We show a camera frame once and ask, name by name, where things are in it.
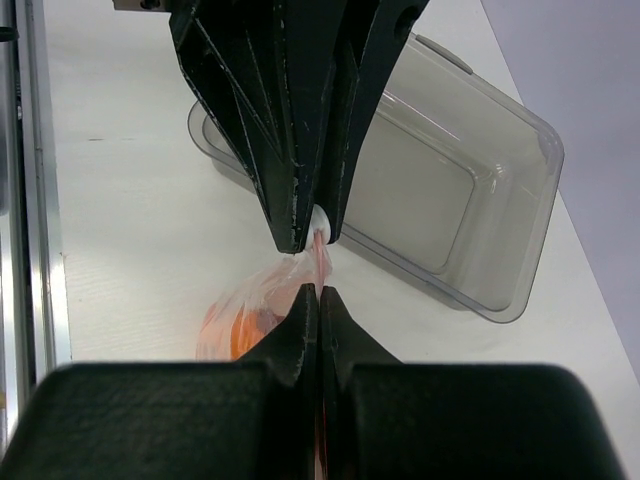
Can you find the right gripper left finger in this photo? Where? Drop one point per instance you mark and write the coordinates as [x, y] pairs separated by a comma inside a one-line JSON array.
[[248, 419]]

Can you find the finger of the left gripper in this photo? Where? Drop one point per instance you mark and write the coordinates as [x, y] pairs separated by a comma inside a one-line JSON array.
[[371, 38], [264, 71]]

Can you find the aluminium mounting rail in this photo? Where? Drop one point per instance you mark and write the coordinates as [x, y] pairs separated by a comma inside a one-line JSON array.
[[35, 335]]

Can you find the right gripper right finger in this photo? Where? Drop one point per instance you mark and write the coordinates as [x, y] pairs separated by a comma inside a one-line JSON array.
[[386, 419]]

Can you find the orange fruit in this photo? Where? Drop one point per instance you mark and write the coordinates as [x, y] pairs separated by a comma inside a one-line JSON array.
[[248, 329]]

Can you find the clear grey plastic container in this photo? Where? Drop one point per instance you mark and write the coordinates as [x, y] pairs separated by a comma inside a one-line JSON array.
[[454, 183]]

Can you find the clear zip top bag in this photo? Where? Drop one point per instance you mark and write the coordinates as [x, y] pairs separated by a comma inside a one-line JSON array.
[[273, 289]]

